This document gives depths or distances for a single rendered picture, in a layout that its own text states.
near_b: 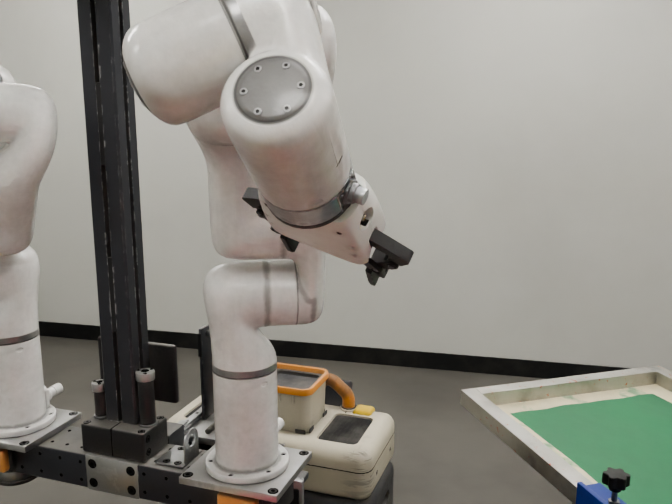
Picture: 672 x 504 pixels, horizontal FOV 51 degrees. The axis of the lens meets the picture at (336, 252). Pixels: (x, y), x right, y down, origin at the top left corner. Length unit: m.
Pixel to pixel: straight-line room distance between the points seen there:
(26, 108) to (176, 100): 0.61
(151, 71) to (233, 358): 0.59
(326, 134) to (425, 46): 3.93
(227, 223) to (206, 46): 0.48
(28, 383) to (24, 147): 0.42
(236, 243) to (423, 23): 3.54
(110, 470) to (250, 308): 0.38
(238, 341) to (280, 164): 0.57
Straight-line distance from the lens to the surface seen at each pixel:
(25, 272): 1.25
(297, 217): 0.54
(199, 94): 0.50
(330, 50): 0.76
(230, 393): 1.04
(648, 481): 1.57
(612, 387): 1.98
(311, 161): 0.47
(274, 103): 0.45
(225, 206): 0.93
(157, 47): 0.50
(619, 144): 4.39
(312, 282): 0.98
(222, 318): 0.99
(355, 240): 0.58
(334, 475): 1.68
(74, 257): 5.36
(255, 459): 1.08
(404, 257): 0.62
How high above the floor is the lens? 1.67
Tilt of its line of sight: 12 degrees down
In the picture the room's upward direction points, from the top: straight up
